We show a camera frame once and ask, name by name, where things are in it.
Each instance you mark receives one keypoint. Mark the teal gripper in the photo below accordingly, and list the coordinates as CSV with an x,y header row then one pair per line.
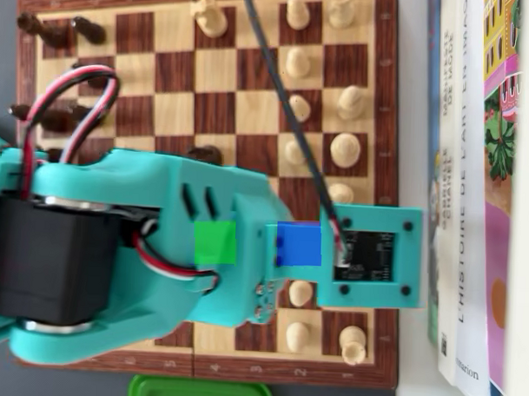
x,y
265,304

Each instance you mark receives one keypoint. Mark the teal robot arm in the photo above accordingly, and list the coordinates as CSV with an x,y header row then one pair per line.
x,y
139,180

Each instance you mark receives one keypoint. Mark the white chess pawn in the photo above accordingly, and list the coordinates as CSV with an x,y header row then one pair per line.
x,y
292,153
300,292
303,108
297,62
296,336
297,12

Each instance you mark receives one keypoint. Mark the dark chess knight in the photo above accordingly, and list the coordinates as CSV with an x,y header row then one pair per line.
x,y
205,154

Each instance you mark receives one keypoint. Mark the white chess rook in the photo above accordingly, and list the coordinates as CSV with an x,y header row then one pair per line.
x,y
340,9
352,344

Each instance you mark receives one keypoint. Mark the white chess bishop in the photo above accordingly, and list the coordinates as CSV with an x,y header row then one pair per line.
x,y
350,102

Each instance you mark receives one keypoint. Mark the white chess knight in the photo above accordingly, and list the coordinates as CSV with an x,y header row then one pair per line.
x,y
210,18

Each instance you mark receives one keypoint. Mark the dark chess bishop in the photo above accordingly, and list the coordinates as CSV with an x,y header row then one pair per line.
x,y
45,118

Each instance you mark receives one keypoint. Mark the dark chess rook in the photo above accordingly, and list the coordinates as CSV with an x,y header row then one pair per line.
x,y
42,29

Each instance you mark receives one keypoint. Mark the green plastic lid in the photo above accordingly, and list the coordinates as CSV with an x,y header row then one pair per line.
x,y
197,393

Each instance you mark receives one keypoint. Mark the white Gabrielle Chanel book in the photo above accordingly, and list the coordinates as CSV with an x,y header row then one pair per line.
x,y
446,256

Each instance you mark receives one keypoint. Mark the wooden chessboard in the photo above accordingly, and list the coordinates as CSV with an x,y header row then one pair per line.
x,y
217,70

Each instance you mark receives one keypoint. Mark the blue panda book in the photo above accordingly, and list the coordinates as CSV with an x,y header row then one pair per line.
x,y
430,104

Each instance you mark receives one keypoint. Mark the pink illustrated puzzle box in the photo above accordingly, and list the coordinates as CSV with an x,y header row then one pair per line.
x,y
493,241

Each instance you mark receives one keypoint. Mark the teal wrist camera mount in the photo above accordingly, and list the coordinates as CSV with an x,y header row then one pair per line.
x,y
368,219

